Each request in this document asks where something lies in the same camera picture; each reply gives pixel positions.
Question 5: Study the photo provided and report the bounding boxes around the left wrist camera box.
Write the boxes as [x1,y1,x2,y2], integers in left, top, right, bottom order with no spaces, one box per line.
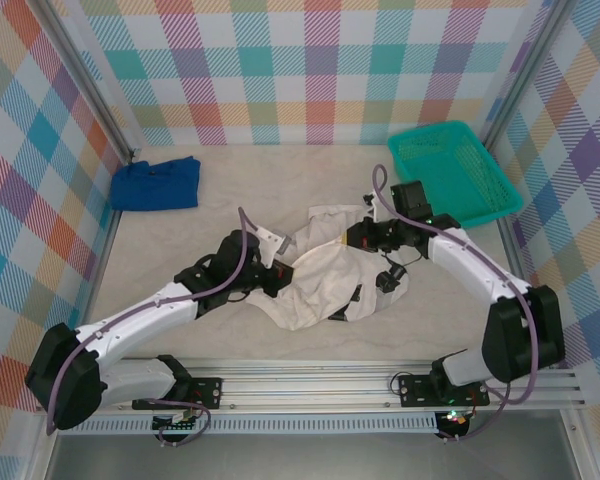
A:
[253,225,294,257]

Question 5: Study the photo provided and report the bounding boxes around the teal plastic basket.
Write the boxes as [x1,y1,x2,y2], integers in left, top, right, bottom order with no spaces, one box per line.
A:
[387,119,525,230]

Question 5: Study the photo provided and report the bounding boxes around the white printed t-shirt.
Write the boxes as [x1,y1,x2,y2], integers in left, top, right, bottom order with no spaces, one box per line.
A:
[247,203,412,332]

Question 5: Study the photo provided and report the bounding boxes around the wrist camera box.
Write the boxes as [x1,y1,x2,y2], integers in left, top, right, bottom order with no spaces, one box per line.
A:
[253,225,294,257]
[362,191,383,219]

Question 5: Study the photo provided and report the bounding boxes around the aluminium frame post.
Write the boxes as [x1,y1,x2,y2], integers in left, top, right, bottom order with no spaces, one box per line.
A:
[482,0,576,146]
[29,0,141,166]

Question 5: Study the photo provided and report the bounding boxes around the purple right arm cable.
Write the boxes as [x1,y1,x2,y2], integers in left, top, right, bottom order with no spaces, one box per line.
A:
[372,163,539,444]

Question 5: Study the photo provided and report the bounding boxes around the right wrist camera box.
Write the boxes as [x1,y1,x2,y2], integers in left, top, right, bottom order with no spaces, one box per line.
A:
[362,191,383,219]

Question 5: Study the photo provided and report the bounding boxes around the blue t-shirt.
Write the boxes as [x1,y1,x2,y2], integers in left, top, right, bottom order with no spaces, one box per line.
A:
[109,155,203,212]

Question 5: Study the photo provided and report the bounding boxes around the white slotted cable duct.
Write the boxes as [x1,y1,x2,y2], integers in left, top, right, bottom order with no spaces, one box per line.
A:
[59,417,439,435]

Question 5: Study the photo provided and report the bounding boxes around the small controller circuit board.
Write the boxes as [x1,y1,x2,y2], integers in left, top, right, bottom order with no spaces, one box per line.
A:
[439,409,469,429]
[152,412,201,434]

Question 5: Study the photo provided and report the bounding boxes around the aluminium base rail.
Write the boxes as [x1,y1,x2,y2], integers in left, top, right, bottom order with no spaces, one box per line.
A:
[34,357,586,414]

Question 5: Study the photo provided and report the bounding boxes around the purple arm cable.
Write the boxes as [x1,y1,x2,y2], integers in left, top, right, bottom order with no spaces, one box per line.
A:
[372,163,539,444]
[44,205,269,449]

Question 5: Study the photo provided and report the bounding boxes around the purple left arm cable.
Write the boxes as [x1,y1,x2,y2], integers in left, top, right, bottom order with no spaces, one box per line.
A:
[44,205,269,449]

